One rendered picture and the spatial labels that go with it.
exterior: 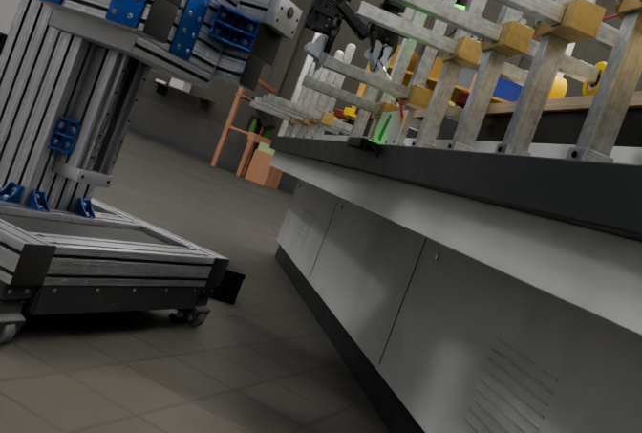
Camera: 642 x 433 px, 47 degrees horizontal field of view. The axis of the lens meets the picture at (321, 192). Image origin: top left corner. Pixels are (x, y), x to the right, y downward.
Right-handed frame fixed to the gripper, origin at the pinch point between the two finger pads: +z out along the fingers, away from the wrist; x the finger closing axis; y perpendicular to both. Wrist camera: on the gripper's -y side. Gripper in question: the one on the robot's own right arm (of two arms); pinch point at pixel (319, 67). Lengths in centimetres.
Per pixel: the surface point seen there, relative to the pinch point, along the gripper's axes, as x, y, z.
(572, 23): 80, -25, -10
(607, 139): 98, -28, 8
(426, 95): 5.0, -27.9, -3.3
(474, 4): 22.7, -25.7, -24.2
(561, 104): 43, -46, -6
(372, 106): -23.5, -21.7, 1.4
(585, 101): 52, -46, -7
